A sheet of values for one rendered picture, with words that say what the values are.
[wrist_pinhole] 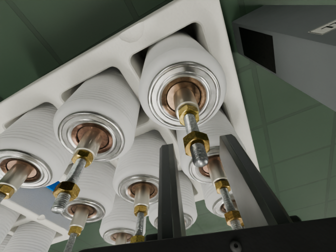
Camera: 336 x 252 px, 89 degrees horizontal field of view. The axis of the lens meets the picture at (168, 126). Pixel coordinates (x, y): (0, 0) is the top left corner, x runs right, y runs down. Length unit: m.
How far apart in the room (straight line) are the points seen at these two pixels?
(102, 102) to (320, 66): 0.23
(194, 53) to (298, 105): 0.48
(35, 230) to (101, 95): 0.48
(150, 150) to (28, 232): 0.43
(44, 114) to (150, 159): 0.17
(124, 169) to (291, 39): 0.27
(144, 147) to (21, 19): 0.36
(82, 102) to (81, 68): 0.07
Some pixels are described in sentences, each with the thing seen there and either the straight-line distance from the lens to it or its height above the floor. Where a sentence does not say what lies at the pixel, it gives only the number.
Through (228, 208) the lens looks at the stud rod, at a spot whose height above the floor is 0.32.
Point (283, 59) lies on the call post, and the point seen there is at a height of 0.18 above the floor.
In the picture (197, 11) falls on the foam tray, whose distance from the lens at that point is 0.24.
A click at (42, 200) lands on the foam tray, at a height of 0.14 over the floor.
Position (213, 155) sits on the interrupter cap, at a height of 0.25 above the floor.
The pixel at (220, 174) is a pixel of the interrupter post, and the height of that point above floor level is 0.28.
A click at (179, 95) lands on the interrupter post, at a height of 0.26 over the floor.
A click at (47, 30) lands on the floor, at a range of 0.48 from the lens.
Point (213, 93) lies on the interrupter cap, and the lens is 0.19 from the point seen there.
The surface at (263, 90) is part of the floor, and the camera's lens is 0.53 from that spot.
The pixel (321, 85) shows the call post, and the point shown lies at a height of 0.25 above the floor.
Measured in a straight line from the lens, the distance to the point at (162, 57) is 0.17.
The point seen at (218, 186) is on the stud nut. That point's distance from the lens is 0.23.
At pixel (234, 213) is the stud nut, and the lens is 0.21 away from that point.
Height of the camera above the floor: 0.41
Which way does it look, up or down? 55 degrees down
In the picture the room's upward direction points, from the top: 175 degrees clockwise
